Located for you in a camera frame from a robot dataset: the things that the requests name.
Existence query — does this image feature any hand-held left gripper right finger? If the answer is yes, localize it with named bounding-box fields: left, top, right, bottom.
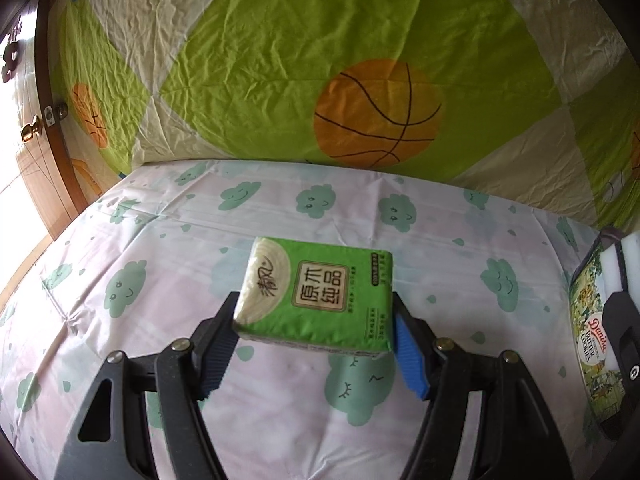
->
left=391, top=292, right=576, bottom=480

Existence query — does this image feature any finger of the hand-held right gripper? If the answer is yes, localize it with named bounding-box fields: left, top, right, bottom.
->
left=601, top=289, right=640, bottom=413

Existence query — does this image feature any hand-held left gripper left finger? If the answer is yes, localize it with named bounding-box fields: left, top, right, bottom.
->
left=52, top=290, right=241, bottom=480

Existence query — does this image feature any round cookie tin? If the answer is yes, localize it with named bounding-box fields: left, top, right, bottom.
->
left=569, top=227, right=640, bottom=443

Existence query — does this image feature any green tissue pack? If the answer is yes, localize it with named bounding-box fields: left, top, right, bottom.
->
left=232, top=236, right=394, bottom=359

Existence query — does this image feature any cloud print bed sheet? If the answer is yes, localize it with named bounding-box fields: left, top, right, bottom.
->
left=0, top=157, right=640, bottom=480

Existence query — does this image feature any brown wooden door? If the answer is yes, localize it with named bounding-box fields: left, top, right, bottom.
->
left=0, top=0, right=126, bottom=241

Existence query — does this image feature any brass door knob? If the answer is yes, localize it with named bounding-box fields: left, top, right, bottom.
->
left=21, top=115, right=45, bottom=143

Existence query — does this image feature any basketball print bed sheet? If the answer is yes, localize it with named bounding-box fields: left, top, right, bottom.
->
left=35, top=0, right=640, bottom=231

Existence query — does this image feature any dark door ornament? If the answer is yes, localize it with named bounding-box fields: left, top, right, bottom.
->
left=0, top=15, right=23, bottom=83

